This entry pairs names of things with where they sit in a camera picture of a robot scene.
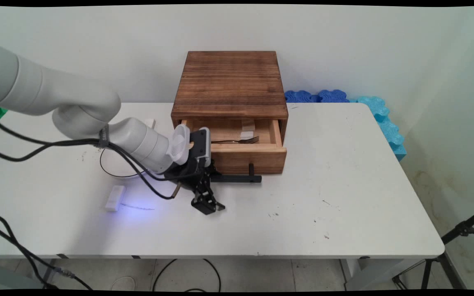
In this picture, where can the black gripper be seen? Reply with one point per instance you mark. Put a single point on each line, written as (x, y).
(189, 172)

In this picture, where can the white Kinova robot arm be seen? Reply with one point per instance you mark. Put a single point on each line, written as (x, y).
(72, 107)

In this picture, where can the silver metal fork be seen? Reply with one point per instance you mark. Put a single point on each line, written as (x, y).
(241, 141)

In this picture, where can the small white block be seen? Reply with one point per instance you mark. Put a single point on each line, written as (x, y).
(247, 130)

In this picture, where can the small white cube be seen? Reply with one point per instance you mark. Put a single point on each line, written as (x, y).
(150, 123)

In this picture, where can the white rectangular block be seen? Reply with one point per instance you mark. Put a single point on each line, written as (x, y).
(115, 198)

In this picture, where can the white plate with black rim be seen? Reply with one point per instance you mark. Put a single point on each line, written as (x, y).
(115, 170)

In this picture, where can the brown wooden drawer cabinet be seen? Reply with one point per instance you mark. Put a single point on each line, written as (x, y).
(229, 82)

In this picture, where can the dark blue foam mat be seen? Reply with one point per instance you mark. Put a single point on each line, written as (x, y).
(333, 96)
(300, 97)

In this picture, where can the white table leg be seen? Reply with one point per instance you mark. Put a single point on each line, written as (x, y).
(368, 273)

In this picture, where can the grey table leg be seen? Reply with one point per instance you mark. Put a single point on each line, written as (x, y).
(49, 267)

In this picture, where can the cyan foam mat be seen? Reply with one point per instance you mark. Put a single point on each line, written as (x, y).
(387, 123)

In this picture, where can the black tripod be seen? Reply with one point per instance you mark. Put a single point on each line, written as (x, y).
(459, 234)

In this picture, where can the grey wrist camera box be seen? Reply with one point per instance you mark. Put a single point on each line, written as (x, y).
(200, 146)

